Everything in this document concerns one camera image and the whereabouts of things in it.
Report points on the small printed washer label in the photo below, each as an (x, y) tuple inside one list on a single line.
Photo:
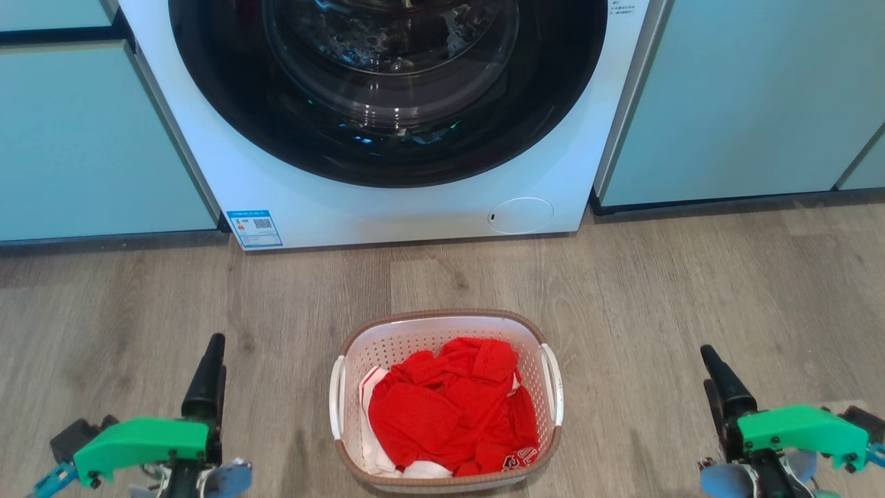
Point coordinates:
[(623, 7)]

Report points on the white perforated laundry basket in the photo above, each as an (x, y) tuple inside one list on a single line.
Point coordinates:
[(415, 332)]

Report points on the small teal cabinet drawer front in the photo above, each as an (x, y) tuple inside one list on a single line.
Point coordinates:
[(48, 12)]

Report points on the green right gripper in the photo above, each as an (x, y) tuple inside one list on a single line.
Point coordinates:
[(802, 429)]

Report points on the white front-load washing machine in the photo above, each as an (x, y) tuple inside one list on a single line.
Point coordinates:
[(387, 207)]

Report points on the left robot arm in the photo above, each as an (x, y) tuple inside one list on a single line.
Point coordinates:
[(200, 481)]

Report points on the blue energy label sticker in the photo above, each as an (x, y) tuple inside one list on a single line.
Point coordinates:
[(254, 229)]

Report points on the round black washer door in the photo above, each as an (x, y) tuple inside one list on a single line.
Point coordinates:
[(387, 149)]

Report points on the large teal cabinet door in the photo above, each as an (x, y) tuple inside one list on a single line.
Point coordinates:
[(83, 145)]

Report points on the round white filter cover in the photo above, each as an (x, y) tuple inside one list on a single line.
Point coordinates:
[(520, 215)]

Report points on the red mesh garment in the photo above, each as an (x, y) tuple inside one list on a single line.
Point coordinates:
[(442, 408)]

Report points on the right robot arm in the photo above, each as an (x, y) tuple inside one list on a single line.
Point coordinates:
[(753, 478)]

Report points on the narrow teal cabinet door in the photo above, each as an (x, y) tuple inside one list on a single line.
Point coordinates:
[(868, 166)]

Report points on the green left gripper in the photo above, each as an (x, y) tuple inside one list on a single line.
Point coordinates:
[(142, 443)]

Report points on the wide teal cabinet door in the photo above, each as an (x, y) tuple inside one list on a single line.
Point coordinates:
[(747, 97)]

